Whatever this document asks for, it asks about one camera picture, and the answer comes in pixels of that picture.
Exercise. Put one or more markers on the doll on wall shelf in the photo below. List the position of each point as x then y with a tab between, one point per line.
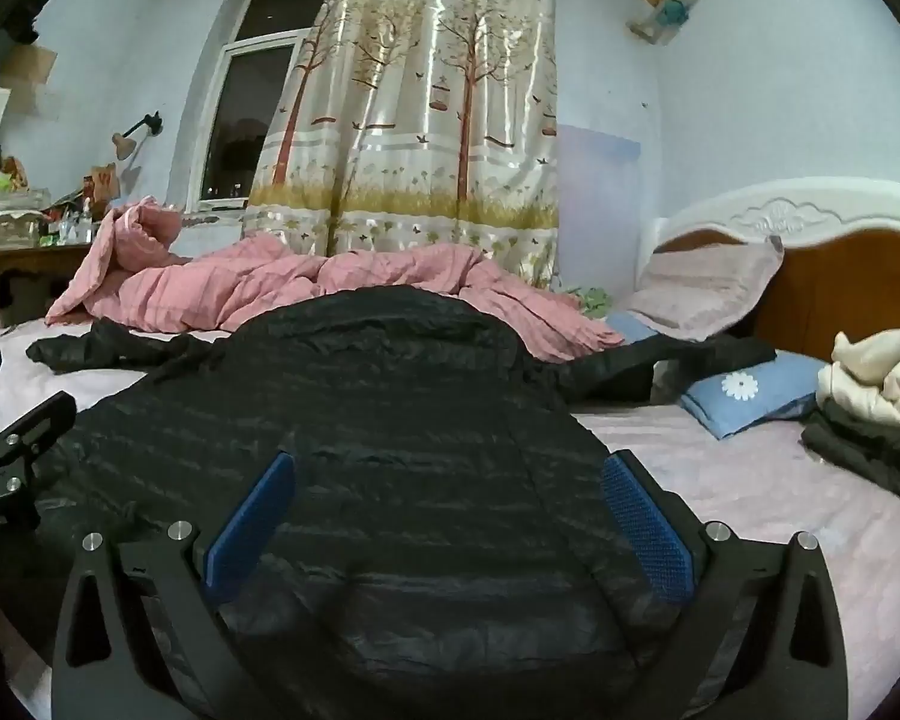
665	16

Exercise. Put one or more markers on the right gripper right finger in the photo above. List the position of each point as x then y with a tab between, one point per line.
758	633

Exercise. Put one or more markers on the pink bed sheet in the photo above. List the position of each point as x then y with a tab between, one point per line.
763	483

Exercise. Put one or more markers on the window with white frame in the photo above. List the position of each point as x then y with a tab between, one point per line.
246	85

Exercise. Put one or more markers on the wall desk lamp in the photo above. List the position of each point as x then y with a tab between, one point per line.
125	143

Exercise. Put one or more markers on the cream folded garment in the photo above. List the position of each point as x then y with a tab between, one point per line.
863	377

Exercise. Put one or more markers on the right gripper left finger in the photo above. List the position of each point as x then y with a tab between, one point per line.
140	634

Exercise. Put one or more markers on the pink plaid quilt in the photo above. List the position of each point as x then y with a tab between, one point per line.
130	276

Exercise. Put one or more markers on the blue daisy pillow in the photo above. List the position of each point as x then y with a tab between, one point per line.
739	387

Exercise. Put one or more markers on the white and brown headboard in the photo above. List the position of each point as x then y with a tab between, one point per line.
841	270

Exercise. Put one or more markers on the cluttered wooden desk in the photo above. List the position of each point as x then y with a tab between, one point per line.
43	240

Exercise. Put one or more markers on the dark folded garment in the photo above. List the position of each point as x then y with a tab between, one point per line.
870	451

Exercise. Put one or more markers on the tree print curtain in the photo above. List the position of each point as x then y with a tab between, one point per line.
414	122

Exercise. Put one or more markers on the green patterned cloth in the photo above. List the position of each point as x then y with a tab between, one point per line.
592	302

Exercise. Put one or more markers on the black puffer jacket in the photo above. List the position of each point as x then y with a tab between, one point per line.
445	550

